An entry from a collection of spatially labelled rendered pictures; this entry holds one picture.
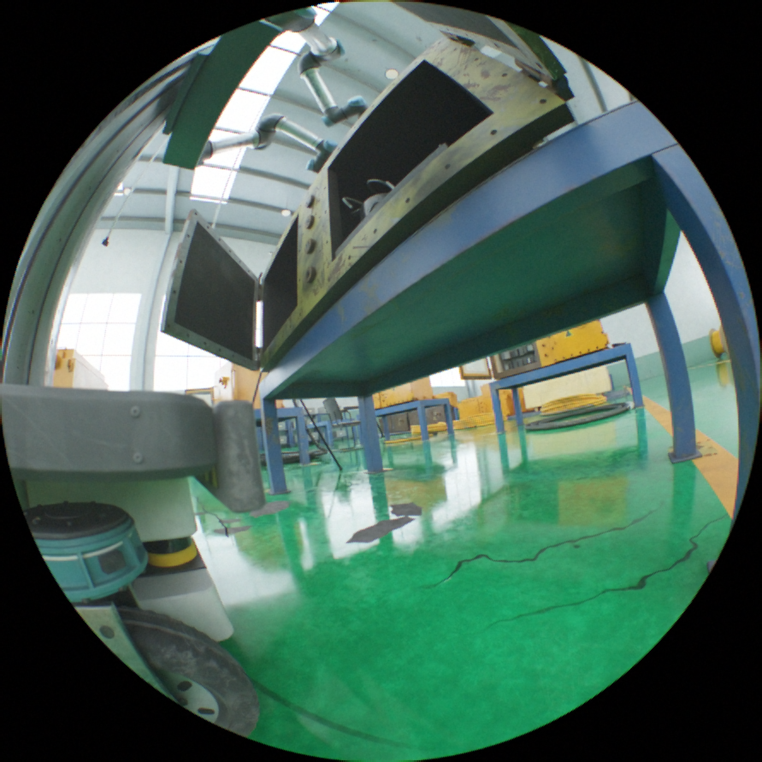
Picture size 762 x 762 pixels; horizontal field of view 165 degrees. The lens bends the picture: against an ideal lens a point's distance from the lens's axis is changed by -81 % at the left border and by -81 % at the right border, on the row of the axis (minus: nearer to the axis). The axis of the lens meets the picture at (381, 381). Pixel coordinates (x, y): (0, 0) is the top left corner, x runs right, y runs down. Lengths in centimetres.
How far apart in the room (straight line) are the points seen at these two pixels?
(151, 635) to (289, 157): 1014
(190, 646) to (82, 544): 11
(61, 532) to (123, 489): 15
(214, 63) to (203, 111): 20
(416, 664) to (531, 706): 15
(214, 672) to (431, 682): 22
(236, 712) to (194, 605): 14
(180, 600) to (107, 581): 19
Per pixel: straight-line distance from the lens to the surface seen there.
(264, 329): 144
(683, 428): 103
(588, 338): 304
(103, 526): 19
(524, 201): 40
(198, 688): 28
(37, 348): 63
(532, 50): 43
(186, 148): 124
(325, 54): 151
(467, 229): 43
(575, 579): 50
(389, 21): 882
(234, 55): 108
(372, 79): 904
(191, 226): 121
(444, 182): 47
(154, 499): 32
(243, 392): 312
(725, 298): 39
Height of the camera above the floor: 30
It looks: 10 degrees up
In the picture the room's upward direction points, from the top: 8 degrees counter-clockwise
